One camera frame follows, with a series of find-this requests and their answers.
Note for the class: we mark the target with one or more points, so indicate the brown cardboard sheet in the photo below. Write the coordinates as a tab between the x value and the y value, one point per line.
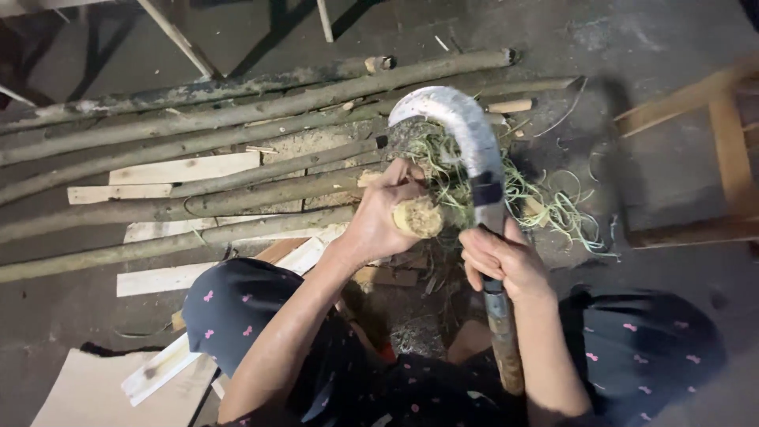
89	394

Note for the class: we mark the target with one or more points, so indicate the person's left fingers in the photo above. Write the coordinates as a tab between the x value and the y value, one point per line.
406	175

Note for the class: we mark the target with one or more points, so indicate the pale wooden plank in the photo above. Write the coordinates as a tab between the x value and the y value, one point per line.
160	367
166	229
184	169
118	194

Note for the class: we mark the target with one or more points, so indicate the heap of green bark shavings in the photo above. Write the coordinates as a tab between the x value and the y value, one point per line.
533	201

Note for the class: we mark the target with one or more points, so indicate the dark dress with pink print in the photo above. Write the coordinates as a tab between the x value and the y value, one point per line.
255	314

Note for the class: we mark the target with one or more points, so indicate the wooden stool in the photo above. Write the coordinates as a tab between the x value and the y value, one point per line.
726	136

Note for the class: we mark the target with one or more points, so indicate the person's left hand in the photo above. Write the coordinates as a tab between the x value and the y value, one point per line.
370	225

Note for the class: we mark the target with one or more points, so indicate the short pale wooden peg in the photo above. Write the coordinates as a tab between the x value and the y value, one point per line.
509	106

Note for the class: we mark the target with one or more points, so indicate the short peeled wooden stick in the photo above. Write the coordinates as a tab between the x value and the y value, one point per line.
418	217

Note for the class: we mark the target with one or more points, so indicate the person's right hand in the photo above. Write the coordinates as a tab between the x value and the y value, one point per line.
519	264

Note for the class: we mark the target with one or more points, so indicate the small wood sliver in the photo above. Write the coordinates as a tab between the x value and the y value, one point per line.
442	43

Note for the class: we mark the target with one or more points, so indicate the pile of long wooden poles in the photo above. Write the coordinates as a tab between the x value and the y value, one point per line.
237	112

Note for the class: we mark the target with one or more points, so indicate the pale wooden frame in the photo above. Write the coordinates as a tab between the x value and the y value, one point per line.
178	38

